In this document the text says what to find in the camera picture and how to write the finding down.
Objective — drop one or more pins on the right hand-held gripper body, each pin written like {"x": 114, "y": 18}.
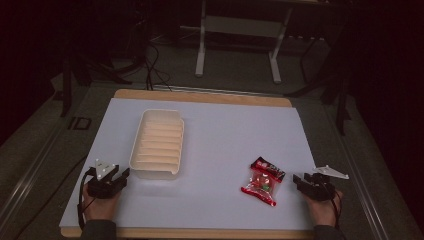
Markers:
{"x": 321, "y": 186}

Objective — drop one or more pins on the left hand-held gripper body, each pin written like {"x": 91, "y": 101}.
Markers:
{"x": 104, "y": 186}

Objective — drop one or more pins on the person's left hand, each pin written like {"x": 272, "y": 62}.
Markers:
{"x": 100, "y": 208}

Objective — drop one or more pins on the person's right hand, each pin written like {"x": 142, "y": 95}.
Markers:
{"x": 323, "y": 211}

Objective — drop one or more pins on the dark red snack packet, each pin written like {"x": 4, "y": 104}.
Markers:
{"x": 270, "y": 169}

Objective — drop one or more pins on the clear red candy packet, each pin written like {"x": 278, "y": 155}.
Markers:
{"x": 261, "y": 186}

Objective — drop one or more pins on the white ribbed plastic tray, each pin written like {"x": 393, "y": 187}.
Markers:
{"x": 156, "y": 146}

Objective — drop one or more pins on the black metal stand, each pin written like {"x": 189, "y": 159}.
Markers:
{"x": 336, "y": 83}
{"x": 68, "y": 86}

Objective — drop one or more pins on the white table mat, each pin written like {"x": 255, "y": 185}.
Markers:
{"x": 213, "y": 133}

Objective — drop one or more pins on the aluminium rail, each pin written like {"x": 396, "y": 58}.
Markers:
{"x": 30, "y": 180}
{"x": 358, "y": 173}

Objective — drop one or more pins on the white metal desk frame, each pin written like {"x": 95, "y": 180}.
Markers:
{"x": 240, "y": 26}

